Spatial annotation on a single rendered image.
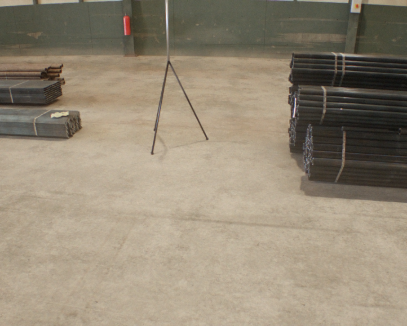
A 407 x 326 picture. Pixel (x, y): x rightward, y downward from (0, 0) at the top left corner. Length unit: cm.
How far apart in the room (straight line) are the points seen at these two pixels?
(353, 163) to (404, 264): 95
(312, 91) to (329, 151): 51
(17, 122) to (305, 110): 328
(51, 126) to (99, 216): 188
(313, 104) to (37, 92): 419
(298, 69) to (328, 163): 93
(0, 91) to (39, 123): 191
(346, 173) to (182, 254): 159
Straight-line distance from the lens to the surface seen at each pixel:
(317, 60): 343
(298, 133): 353
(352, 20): 1006
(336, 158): 304
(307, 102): 299
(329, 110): 301
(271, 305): 203
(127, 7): 1041
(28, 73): 683
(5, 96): 620
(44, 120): 443
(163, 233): 250
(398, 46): 1069
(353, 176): 322
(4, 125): 476
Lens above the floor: 149
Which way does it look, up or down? 25 degrees down
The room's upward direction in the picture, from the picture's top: straight up
